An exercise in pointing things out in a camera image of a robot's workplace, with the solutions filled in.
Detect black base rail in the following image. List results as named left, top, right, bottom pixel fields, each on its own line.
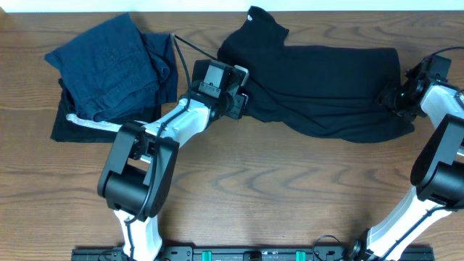
left=70, top=246, right=435, bottom=261

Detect folded dark blue shorts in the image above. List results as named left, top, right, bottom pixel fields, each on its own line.
left=45, top=14, right=178, bottom=122

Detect folded black garment white stripe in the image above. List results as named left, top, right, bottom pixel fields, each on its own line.
left=51, top=78, right=161, bottom=143

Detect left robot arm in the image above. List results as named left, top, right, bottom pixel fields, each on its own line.
left=97, top=60, right=249, bottom=260

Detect black polo shirt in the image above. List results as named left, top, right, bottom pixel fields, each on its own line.
left=217, top=7, right=415, bottom=143

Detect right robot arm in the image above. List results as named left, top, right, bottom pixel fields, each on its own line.
left=344, top=51, right=463, bottom=260

